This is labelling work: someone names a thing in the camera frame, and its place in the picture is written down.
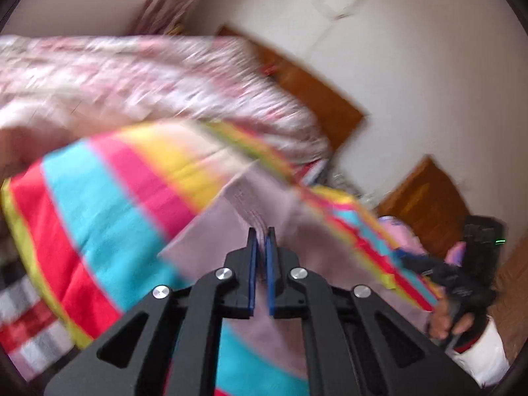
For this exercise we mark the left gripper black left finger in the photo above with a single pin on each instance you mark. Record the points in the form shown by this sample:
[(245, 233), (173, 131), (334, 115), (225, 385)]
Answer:
[(168, 343)]

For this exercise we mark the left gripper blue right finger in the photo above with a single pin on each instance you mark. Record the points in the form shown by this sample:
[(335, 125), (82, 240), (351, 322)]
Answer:
[(354, 342)]

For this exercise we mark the mauve sweatpants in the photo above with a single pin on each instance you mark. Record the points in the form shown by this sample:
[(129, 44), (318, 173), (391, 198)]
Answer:
[(288, 255)]

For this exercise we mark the white sleeve forearm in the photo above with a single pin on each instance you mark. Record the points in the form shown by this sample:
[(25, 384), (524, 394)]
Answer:
[(486, 361)]

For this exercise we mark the person's right hand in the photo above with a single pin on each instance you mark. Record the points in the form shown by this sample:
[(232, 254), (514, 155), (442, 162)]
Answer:
[(440, 322)]

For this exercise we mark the light wooden wardrobe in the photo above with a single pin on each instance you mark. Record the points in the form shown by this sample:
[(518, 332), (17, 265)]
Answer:
[(510, 311)]

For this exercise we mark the rolled pink floral quilt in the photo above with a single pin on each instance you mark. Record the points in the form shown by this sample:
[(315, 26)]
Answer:
[(409, 242)]

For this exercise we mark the right bed wooden headboard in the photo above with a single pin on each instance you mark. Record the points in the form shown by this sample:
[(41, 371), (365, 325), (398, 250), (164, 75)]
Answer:
[(428, 201)]

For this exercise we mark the bed wooden headboard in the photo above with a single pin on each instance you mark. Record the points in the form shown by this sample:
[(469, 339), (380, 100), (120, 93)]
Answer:
[(428, 201), (337, 117)]

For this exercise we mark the rainbow striped blanket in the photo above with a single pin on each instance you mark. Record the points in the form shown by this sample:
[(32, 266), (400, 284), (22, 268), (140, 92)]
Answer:
[(92, 227)]

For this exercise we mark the left bed wooden headboard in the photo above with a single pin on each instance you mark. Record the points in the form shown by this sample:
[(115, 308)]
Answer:
[(337, 117)]

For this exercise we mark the floral patterned quilt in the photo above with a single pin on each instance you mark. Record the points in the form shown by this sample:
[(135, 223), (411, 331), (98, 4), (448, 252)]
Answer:
[(209, 93)]

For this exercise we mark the floral red curtain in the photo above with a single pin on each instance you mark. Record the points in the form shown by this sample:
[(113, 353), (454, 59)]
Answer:
[(177, 0)]

